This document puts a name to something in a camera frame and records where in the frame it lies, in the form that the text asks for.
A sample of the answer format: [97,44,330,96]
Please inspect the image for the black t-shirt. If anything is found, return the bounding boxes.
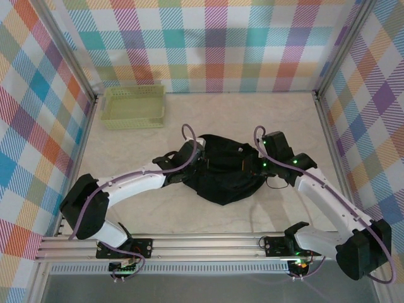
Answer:
[181,134,269,206]

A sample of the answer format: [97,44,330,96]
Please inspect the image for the pale green perforated plastic basket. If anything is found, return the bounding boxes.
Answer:
[100,85,167,131]

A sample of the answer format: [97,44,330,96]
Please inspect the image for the right controller board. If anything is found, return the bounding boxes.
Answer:
[288,257,311,271]

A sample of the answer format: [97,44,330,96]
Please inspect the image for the controller board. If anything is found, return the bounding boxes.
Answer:
[288,257,311,271]
[109,258,140,274]

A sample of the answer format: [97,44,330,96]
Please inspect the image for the left controller board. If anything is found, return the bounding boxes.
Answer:
[109,258,140,274]

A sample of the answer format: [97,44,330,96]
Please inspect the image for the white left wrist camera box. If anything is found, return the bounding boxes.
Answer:
[186,136,206,149]

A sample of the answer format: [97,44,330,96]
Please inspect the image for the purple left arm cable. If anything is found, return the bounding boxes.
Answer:
[68,124,198,282]

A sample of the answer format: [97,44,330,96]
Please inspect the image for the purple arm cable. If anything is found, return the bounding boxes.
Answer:
[68,124,198,282]
[254,125,397,283]

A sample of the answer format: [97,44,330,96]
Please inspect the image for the aluminium right side rail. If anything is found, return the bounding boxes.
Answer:
[314,91,364,233]

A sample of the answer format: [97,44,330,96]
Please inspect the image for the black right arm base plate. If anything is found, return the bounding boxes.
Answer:
[263,235,323,257]

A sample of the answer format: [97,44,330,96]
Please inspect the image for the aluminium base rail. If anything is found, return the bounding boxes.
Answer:
[34,232,384,263]

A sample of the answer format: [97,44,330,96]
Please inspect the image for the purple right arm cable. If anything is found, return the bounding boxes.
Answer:
[254,125,397,283]

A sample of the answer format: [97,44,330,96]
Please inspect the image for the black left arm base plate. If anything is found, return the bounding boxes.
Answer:
[95,238,154,259]

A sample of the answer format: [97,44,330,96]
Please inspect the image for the slotted grey cable duct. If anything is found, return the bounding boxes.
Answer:
[50,263,291,276]

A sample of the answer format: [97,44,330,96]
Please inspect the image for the aluminium left side rail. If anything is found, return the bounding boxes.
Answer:
[55,94,99,237]

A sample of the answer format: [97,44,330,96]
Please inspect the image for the aluminium right corner post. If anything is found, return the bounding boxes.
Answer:
[312,0,379,99]

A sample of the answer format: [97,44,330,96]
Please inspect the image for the aluminium corner post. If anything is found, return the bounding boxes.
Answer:
[312,0,379,99]
[30,0,99,102]

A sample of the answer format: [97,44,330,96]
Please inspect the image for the aluminium left corner post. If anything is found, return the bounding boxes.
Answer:
[30,0,99,102]

